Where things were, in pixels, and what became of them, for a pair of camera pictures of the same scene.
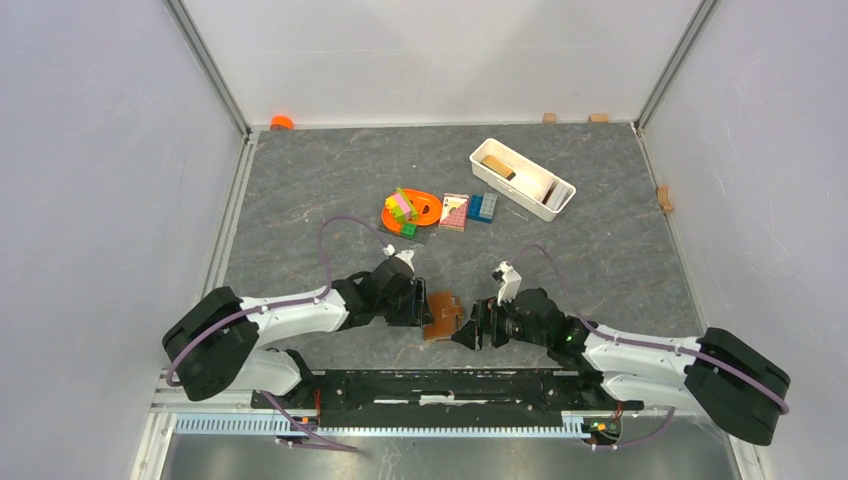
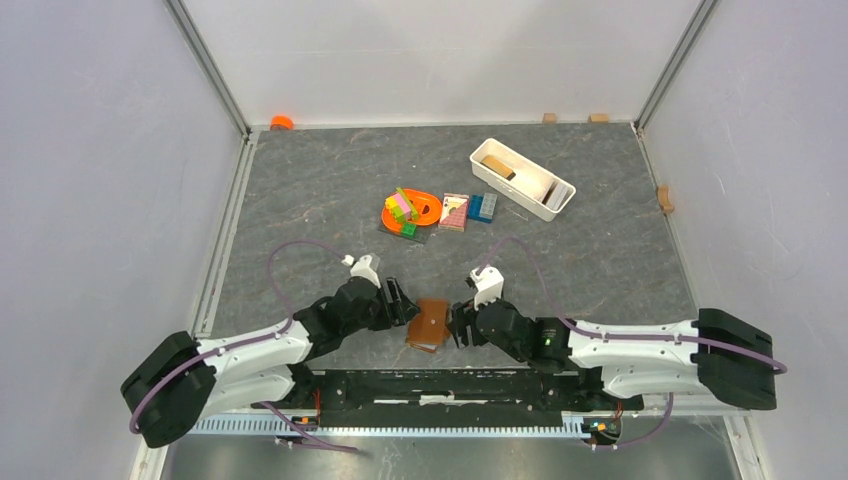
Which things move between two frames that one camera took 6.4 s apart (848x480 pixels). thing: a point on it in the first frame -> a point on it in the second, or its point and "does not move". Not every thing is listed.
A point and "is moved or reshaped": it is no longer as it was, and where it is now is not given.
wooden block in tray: [498, 166] does not move
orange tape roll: [281, 122] does not move
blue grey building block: [481, 207] does not move
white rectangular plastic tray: [519, 181] does not move
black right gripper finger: [481, 330] -> [459, 319]
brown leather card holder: [446, 312] is moved or reshaped
